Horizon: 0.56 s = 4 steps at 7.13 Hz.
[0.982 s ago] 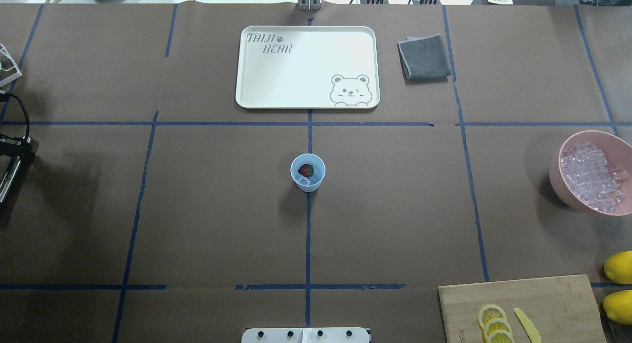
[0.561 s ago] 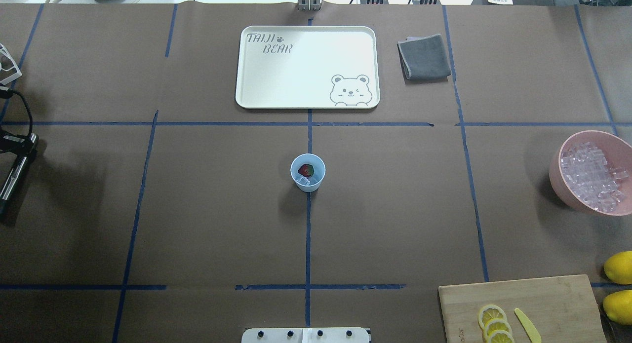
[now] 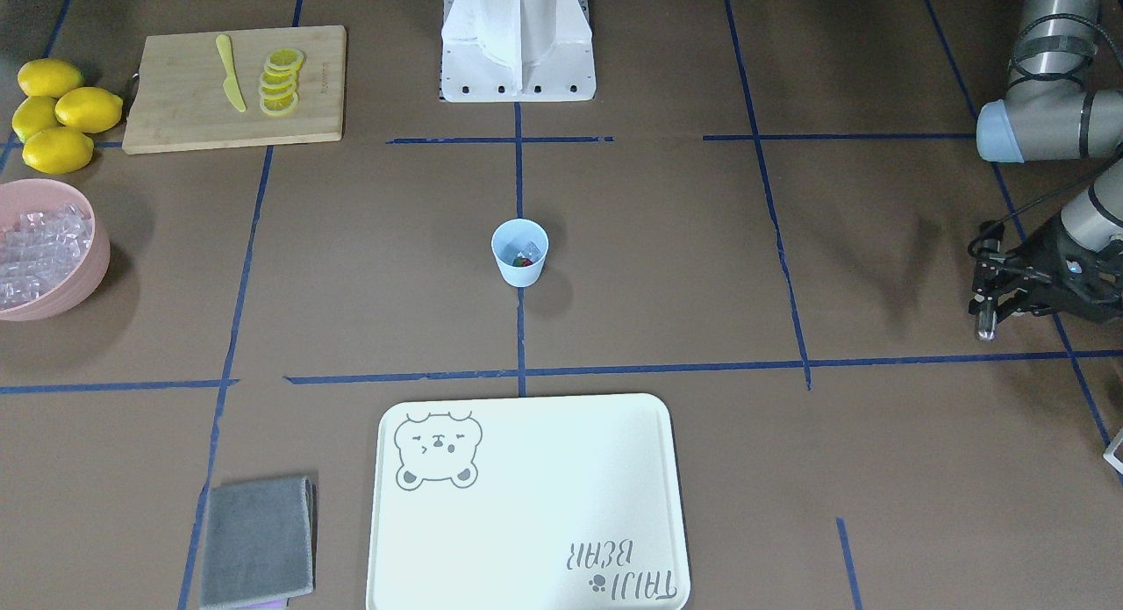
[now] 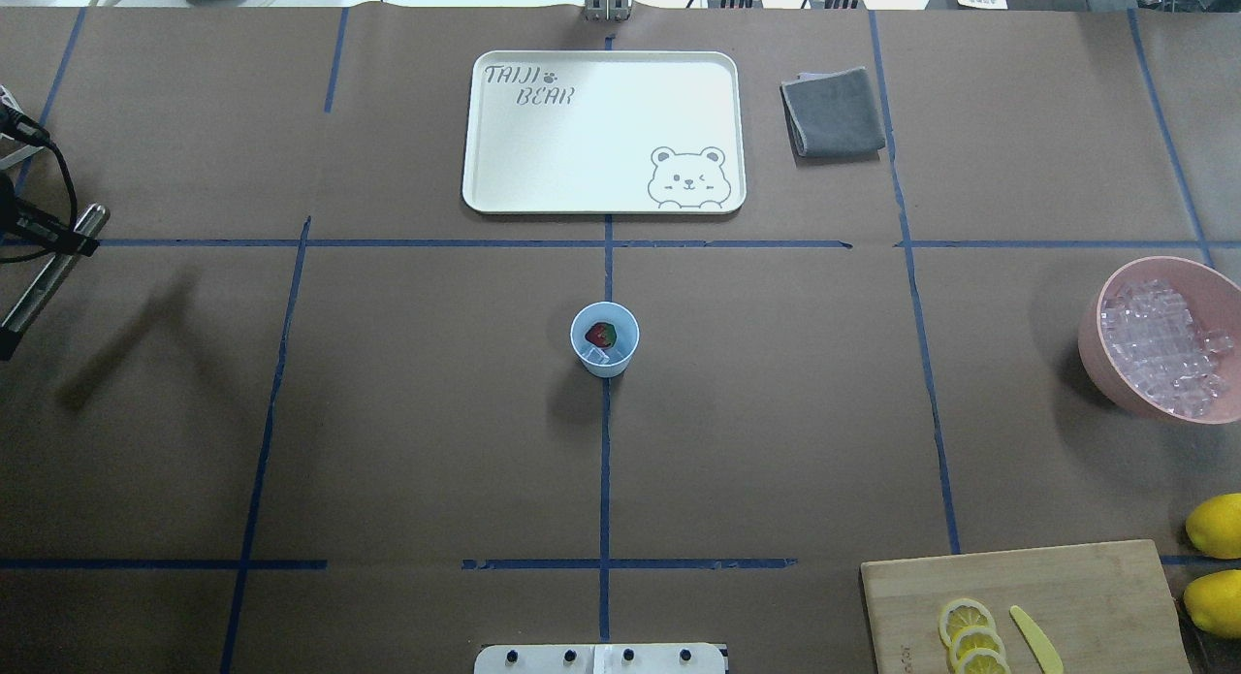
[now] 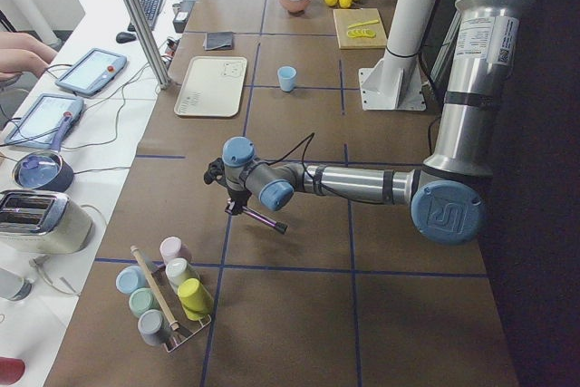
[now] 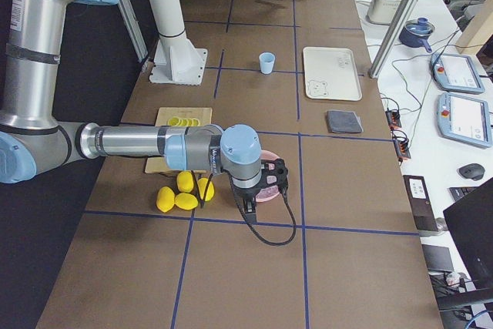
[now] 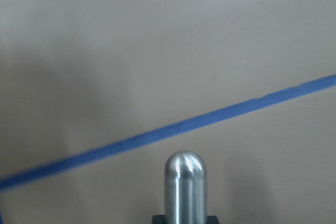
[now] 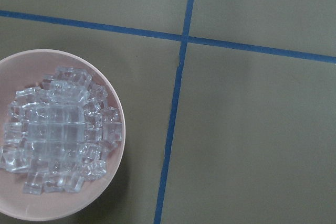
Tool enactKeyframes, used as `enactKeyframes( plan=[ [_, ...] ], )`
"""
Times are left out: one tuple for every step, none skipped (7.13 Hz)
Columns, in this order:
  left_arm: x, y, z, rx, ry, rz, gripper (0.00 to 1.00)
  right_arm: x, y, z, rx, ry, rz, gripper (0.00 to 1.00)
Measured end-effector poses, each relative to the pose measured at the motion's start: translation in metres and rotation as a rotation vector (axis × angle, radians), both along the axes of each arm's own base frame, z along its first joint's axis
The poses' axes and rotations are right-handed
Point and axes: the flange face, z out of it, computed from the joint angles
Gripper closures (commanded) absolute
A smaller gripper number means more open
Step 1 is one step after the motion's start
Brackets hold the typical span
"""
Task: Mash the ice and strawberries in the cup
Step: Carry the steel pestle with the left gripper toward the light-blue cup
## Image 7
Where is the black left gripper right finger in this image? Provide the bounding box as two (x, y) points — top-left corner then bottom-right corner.
(206, 216), (219, 224)

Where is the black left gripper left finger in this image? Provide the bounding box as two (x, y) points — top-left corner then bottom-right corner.
(152, 215), (165, 224)

